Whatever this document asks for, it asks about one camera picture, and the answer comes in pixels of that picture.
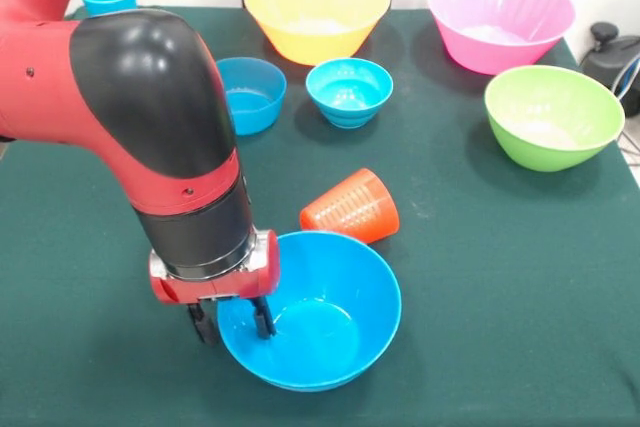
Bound magenta pink plastic bowl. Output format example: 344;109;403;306
427;0;577;76

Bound lime green plastic bowl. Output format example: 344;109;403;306
483;64;626;173

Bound large blue plastic bowl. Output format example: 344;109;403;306
216;230;403;393

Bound tangle of floor cables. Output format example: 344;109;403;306
612;54;640;158

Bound orange plastic bowl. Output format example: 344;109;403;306
243;0;392;67

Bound small cyan plastic bowl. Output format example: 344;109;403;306
305;57;395;129

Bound red-orange plastic cup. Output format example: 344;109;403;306
298;167;401;245

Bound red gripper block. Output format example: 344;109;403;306
148;229;281;347

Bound medium translucent blue bowl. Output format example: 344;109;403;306
215;57;288;137

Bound dark green tablecloth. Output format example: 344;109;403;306
0;5;640;427

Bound gray pedestal foot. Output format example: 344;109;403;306
579;21;640;116

